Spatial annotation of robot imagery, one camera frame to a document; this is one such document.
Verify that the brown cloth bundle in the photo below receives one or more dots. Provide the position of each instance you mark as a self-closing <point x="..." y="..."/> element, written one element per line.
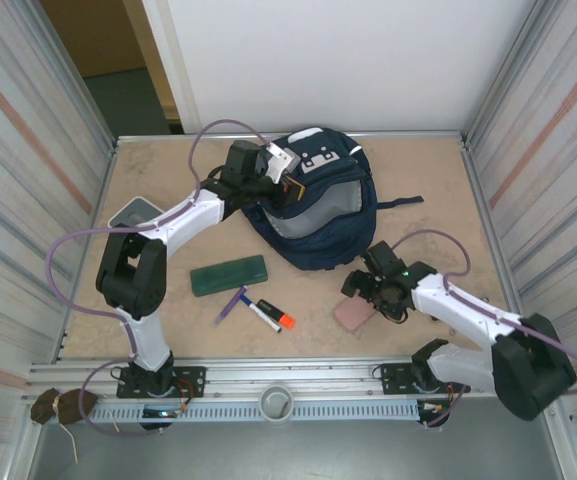
<point x="68" y="404"/>

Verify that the purple pen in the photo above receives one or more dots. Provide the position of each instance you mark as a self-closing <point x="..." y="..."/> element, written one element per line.
<point x="232" y="304"/>

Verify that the green pencil case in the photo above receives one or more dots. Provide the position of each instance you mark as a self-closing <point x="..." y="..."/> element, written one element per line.
<point x="229" y="275"/>

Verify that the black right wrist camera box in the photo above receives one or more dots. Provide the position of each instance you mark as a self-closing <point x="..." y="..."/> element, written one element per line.
<point x="354" y="283"/>

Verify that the white and grey box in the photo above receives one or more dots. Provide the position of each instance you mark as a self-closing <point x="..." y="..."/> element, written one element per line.
<point x="133" y="210"/>

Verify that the aluminium frame rail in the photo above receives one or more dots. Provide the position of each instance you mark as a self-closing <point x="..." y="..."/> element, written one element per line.
<point x="293" y="367"/>

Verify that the white marker with blue cap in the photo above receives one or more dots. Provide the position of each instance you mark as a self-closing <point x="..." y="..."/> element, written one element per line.
<point x="266" y="320"/>

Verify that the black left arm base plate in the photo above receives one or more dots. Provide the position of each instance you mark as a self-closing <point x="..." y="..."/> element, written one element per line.
<point x="190" y="380"/>

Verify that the pink pencil case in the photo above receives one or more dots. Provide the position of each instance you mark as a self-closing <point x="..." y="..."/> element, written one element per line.
<point x="353" y="316"/>

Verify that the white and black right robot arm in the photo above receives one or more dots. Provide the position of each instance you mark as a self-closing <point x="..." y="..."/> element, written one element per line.
<point x="528" y="370"/>

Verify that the black and orange highlighter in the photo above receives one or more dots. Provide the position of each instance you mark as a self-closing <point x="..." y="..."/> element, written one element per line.
<point x="280" y="315"/>

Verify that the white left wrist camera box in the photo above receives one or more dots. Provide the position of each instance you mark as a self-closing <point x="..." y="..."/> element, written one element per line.
<point x="282" y="160"/>

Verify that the brown wooden door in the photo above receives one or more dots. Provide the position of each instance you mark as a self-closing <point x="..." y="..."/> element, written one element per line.
<point x="93" y="35"/>

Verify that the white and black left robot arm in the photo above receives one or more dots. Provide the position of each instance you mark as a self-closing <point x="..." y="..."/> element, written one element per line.
<point x="133" y="280"/>

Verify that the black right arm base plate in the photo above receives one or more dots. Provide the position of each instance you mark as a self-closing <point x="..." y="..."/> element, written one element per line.
<point x="393" y="377"/>

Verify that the grey plastic cup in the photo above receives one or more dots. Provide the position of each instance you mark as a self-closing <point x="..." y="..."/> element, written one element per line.
<point x="275" y="402"/>

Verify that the navy blue backpack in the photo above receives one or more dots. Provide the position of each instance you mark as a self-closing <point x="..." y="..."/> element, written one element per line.
<point x="328" y="235"/>

